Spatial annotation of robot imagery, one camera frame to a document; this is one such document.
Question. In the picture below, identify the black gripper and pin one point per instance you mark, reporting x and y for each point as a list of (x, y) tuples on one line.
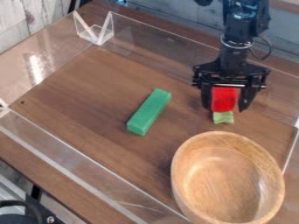
[(249, 78)]

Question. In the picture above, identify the red plush toy green stem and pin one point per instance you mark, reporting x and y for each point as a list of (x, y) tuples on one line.
[(223, 101)]

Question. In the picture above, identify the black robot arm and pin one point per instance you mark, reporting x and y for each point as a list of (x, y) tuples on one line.
[(245, 18)]

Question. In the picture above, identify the green rectangular block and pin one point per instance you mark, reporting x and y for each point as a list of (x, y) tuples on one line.
[(142, 118)]

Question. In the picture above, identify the oval wooden bowl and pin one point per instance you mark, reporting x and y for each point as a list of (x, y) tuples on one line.
[(227, 181)]

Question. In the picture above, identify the black clamp with bolt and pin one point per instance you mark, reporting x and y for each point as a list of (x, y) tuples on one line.
[(48, 216)]

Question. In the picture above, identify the clear acrylic back wall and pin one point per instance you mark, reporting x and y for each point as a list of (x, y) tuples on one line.
[(174, 54)]

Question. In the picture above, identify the clear acrylic wall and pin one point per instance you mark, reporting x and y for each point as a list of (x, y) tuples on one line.
[(96, 194), (174, 54)]

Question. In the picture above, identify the clear acrylic corner bracket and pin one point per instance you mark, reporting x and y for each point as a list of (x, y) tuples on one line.
[(96, 34)]

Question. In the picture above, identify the clear acrylic front wall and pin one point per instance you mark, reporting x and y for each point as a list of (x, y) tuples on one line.
[(96, 194)]

